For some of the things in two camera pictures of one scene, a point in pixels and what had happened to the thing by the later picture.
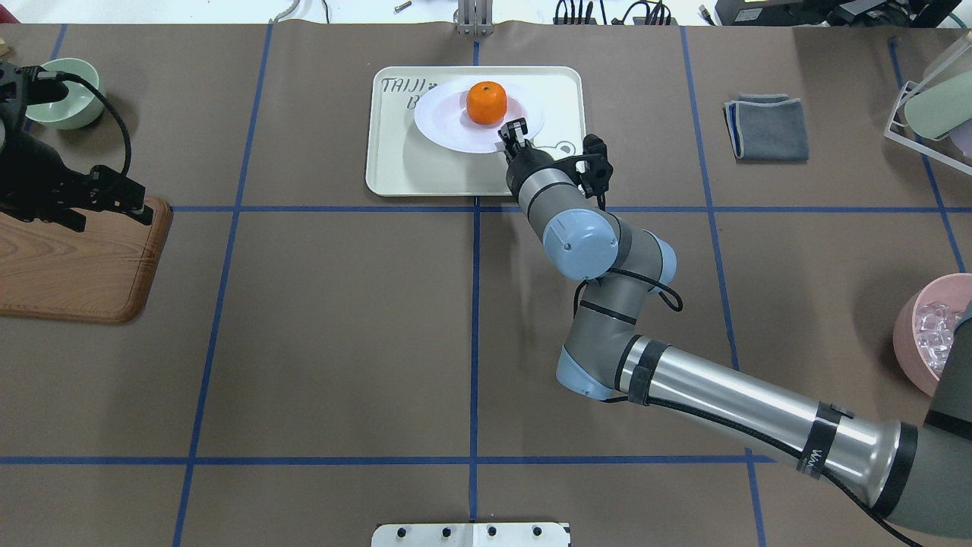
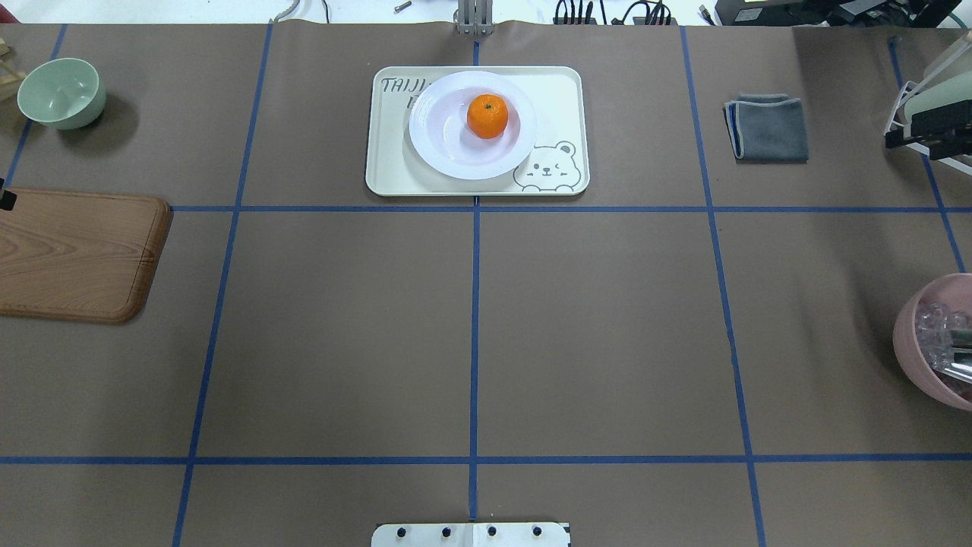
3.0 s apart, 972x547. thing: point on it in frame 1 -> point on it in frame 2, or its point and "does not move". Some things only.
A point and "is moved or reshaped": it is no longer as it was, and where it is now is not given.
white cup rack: [910, 90] does not move
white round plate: [442, 118] is moved or reshaped
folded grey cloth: [767, 128] does not move
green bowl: [79, 108] does not move
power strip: [636, 21] does not move
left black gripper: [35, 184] -> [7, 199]
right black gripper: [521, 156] -> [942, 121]
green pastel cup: [939, 108] does not move
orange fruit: [487, 102] is moved or reshaped
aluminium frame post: [475, 17] does not move
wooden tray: [48, 269] does not move
